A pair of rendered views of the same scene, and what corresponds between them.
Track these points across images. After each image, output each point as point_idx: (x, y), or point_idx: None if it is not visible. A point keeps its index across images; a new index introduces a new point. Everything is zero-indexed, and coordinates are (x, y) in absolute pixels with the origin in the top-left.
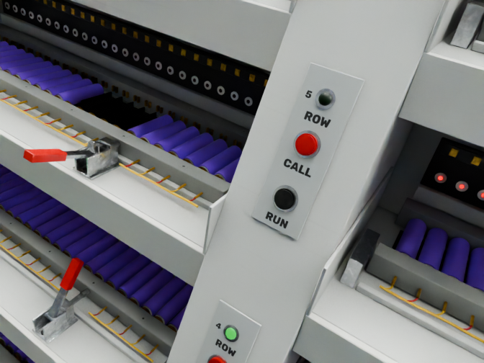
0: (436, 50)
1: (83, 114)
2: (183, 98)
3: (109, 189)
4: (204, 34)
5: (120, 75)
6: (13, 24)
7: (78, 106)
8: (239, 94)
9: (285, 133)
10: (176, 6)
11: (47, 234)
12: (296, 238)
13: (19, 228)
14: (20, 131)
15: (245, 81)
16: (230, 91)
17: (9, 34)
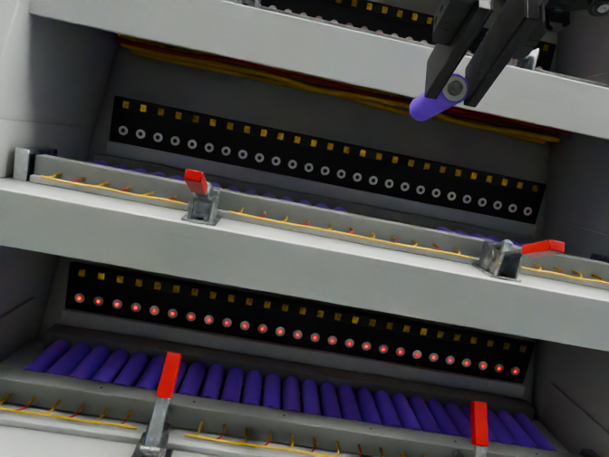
0: None
1: (419, 227)
2: (422, 213)
3: (544, 286)
4: (603, 125)
5: (338, 199)
6: (134, 153)
7: None
8: (487, 199)
9: None
10: (576, 102)
11: (332, 413)
12: None
13: (302, 417)
14: (379, 254)
15: (494, 186)
16: (477, 198)
17: (146, 165)
